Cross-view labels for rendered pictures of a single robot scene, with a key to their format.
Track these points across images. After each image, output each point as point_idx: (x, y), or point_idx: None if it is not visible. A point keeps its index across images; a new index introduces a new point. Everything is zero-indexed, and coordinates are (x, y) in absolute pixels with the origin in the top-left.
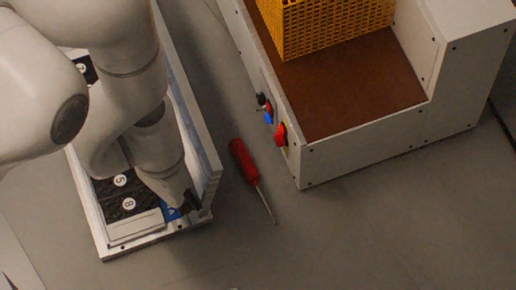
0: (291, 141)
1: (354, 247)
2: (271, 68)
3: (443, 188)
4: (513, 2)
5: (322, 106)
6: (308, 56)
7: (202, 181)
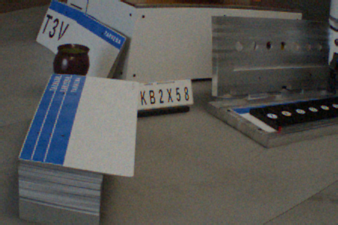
0: None
1: None
2: (264, 7)
3: None
4: None
5: (275, 4)
6: (248, 1)
7: (327, 60)
